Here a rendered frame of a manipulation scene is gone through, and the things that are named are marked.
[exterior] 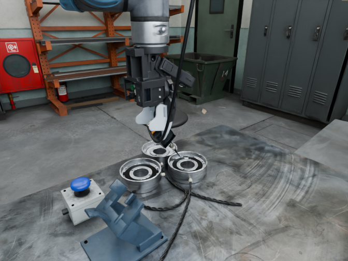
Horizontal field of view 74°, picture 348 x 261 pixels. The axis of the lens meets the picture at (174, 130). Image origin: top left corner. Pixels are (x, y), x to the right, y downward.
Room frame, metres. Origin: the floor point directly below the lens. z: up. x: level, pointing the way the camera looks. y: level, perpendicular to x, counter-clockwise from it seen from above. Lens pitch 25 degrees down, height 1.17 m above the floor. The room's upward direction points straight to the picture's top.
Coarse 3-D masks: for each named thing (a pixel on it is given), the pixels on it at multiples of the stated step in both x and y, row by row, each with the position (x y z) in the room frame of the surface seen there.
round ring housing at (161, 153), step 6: (144, 144) 0.62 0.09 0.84; (150, 144) 0.64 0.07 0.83; (156, 144) 0.65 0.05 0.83; (174, 144) 0.62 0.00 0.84; (144, 150) 0.61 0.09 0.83; (150, 150) 0.61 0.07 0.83; (156, 150) 0.62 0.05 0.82; (162, 150) 0.62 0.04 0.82; (168, 150) 0.61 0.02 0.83; (144, 156) 0.57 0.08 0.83; (150, 156) 0.55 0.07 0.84; (156, 156) 0.55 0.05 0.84; (162, 156) 0.55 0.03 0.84; (168, 156) 0.56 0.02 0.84; (162, 162) 0.55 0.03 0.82
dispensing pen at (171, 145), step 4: (148, 124) 0.49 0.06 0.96; (156, 132) 0.50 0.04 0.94; (160, 132) 0.50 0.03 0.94; (172, 132) 0.52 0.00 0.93; (156, 136) 0.49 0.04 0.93; (160, 136) 0.50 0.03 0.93; (168, 136) 0.51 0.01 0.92; (172, 136) 0.52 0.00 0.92; (164, 140) 0.51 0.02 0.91; (168, 140) 0.51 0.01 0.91; (160, 144) 0.52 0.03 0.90; (164, 144) 0.50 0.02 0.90; (168, 144) 0.51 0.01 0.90; (172, 144) 0.53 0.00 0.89; (172, 148) 0.53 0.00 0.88; (176, 152) 0.55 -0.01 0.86
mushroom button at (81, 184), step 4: (76, 180) 0.40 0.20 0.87; (80, 180) 0.40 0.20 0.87; (84, 180) 0.40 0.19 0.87; (88, 180) 0.40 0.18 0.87; (72, 184) 0.39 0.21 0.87; (76, 184) 0.39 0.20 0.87; (80, 184) 0.39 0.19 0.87; (84, 184) 0.39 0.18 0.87; (88, 184) 0.39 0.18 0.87; (72, 188) 0.38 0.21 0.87; (76, 188) 0.38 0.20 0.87; (80, 188) 0.38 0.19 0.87; (84, 188) 0.38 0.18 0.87; (80, 192) 0.39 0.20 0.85
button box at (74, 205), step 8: (96, 184) 0.42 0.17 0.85; (64, 192) 0.40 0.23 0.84; (72, 192) 0.40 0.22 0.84; (88, 192) 0.39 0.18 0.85; (96, 192) 0.40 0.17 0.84; (64, 200) 0.39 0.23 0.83; (72, 200) 0.37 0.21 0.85; (80, 200) 0.37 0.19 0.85; (88, 200) 0.37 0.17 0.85; (96, 200) 0.38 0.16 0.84; (72, 208) 0.35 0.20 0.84; (80, 208) 0.36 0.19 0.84; (88, 208) 0.37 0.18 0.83; (72, 216) 0.35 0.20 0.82; (80, 216) 0.36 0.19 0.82; (88, 216) 0.37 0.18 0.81
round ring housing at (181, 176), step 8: (184, 152) 0.58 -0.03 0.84; (192, 152) 0.58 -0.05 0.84; (168, 160) 0.53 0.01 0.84; (184, 160) 0.55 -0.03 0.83; (192, 160) 0.55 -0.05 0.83; (200, 160) 0.55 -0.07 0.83; (168, 168) 0.51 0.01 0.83; (184, 168) 0.51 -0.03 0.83; (192, 168) 0.51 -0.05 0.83; (176, 176) 0.49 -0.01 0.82; (184, 176) 0.48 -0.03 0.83; (192, 176) 0.48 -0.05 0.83; (200, 176) 0.49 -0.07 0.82
